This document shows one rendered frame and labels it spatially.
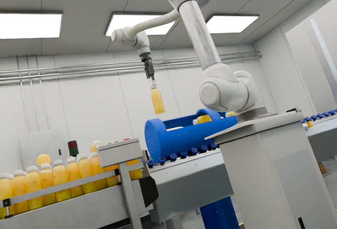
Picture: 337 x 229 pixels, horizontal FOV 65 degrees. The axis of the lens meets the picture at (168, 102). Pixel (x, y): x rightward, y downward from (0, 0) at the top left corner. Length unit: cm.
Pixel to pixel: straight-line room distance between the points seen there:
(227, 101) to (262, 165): 31
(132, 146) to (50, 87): 402
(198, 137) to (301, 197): 70
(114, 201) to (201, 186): 56
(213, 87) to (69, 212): 88
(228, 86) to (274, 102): 643
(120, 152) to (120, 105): 401
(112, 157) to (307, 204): 89
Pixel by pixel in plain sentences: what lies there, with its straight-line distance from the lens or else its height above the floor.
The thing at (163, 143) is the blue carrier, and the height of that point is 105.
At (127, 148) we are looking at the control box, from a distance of 133.
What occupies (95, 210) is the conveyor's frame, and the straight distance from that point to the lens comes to 142.
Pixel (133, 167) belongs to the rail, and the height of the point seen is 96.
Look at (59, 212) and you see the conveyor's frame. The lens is 141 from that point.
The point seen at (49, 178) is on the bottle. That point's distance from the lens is 148.
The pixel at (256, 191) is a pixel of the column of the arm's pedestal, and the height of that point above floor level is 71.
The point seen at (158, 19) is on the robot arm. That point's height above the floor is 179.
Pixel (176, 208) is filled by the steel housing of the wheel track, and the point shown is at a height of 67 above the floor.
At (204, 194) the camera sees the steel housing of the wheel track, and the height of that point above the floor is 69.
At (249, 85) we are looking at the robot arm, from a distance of 134.
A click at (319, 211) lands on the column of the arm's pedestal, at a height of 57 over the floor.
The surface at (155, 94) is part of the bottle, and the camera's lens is 178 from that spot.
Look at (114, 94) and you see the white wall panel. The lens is 536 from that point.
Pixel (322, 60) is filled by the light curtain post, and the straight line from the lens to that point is 238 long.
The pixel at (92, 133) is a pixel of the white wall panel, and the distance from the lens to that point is 507.
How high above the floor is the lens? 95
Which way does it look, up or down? 12 degrees up
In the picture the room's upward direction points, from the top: 16 degrees counter-clockwise
